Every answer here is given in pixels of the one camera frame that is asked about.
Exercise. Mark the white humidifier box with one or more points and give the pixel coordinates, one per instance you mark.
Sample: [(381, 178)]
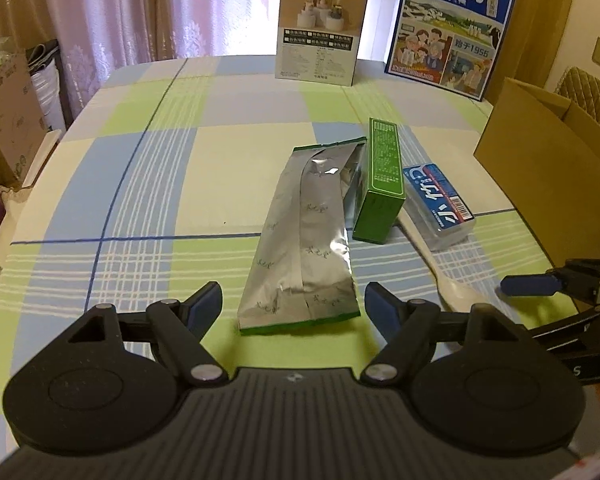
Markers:
[(318, 40)]

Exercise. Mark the brown cardboard box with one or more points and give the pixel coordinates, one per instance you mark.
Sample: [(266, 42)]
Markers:
[(543, 151)]

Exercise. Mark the checkered tablecloth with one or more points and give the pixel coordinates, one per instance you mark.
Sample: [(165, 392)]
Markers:
[(163, 182)]

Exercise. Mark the wooden door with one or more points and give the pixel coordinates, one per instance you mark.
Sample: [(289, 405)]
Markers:
[(530, 44)]

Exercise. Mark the black white bag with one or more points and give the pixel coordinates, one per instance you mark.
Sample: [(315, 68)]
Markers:
[(48, 78)]

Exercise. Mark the silver foil bag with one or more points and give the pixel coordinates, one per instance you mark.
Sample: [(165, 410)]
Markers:
[(301, 272)]

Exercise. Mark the pink curtain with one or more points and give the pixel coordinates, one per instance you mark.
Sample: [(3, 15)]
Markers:
[(96, 37)]

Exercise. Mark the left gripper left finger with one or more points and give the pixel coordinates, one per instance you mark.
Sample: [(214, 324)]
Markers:
[(200, 310)]

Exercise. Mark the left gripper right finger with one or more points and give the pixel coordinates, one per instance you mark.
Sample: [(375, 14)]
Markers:
[(387, 312)]

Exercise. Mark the blue milk carton box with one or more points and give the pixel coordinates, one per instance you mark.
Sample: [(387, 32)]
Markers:
[(449, 44)]

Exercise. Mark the green carton box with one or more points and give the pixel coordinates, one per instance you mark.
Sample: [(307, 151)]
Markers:
[(381, 193)]

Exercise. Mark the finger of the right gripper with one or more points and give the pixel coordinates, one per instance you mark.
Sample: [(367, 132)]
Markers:
[(527, 285)]

